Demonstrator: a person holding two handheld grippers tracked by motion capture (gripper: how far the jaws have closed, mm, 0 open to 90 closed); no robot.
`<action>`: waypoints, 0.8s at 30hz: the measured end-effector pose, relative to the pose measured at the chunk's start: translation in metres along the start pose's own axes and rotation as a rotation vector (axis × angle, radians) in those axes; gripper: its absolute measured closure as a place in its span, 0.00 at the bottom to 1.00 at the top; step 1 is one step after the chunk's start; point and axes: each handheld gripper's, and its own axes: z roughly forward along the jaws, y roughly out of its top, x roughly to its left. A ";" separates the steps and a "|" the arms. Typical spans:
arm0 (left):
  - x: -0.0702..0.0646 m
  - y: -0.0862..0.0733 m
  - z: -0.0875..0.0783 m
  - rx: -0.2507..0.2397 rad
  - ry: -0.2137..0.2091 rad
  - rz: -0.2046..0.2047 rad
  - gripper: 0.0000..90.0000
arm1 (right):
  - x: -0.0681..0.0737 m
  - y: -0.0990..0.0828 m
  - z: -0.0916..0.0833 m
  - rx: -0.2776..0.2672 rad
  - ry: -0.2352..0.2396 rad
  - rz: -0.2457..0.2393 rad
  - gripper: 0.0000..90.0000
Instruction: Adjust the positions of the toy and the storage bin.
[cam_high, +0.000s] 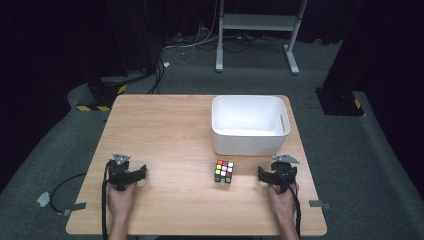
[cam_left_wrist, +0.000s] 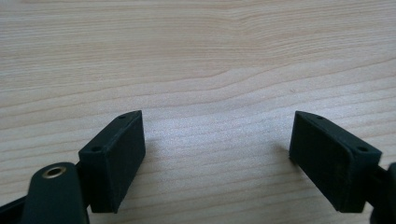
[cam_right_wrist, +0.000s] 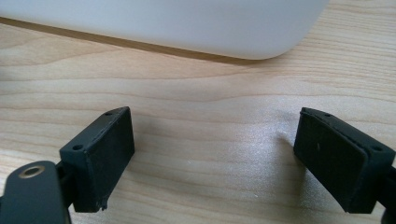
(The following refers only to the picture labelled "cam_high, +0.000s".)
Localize black floor cable with plug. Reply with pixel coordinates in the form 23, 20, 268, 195
49, 172, 88, 215

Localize black base with yellow mark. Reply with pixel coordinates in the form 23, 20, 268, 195
314, 87, 365, 117

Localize white metal stand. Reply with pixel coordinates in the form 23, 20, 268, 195
215, 0, 308, 76

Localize person's left hand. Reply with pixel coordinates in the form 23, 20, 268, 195
106, 182, 137, 218

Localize multicoloured puzzle cube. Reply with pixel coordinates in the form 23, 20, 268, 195
214, 159, 235, 184

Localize person's right hand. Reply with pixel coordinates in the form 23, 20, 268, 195
268, 182, 300, 222

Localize yellow black striped strip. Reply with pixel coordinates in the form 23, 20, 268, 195
76, 105, 111, 113

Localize grey tape strip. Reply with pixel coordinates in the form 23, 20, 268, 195
308, 199, 332, 211
61, 202, 87, 216

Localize white plastic bin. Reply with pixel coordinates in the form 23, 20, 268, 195
210, 95, 292, 158

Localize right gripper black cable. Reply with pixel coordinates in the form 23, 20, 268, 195
274, 168, 303, 240

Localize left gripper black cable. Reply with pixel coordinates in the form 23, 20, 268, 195
101, 160, 112, 240

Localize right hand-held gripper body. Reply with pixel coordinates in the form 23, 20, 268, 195
265, 154, 301, 194

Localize black base with yellow stripes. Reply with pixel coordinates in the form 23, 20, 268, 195
87, 75, 129, 108

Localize white floor cable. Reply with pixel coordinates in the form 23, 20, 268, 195
173, 0, 219, 65

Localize black cable bundle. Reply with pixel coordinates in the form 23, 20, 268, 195
146, 57, 168, 95

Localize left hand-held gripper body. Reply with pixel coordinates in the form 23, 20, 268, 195
105, 153, 136, 192

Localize black curtain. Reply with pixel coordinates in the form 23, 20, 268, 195
321, 0, 424, 191
0, 0, 163, 193

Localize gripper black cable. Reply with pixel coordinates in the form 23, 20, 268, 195
274, 168, 303, 240
101, 160, 112, 240

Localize tangle of black floor cables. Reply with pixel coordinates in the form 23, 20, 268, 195
162, 30, 288, 54

